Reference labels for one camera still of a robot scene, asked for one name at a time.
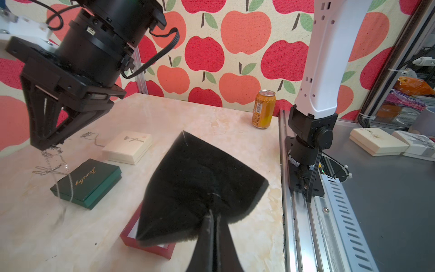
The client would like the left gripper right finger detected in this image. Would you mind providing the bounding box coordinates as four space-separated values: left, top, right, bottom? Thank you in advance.
214 215 244 272

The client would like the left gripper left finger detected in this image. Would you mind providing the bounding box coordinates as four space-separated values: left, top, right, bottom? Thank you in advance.
186 210 215 272

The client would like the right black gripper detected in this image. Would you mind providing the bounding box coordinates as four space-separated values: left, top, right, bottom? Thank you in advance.
5 35 127 151

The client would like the cream lift-off box lid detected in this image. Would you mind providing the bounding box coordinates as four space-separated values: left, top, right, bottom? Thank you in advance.
102 131 153 165

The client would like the green jewelry box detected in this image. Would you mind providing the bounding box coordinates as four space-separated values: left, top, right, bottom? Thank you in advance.
51 159 122 210

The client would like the red jewelry box base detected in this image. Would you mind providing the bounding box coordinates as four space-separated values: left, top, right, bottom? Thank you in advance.
119 202 177 260

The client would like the black foam insert red box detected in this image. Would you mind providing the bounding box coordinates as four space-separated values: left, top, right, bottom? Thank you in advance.
136 131 268 247

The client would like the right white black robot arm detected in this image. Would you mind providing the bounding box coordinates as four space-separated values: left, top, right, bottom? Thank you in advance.
1 1 370 201

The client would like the cream box on bench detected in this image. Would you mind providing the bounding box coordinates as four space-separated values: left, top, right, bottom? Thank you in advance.
350 128 409 156

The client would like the white patterned box on bench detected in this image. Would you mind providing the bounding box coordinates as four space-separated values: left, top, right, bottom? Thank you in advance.
392 131 435 162

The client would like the orange soda can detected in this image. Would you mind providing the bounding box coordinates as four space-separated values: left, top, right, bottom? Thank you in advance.
251 90 276 129

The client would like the right aluminium frame post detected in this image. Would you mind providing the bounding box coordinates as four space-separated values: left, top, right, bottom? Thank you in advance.
133 48 148 95

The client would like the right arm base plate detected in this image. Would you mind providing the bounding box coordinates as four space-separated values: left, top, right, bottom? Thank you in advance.
285 136 325 203

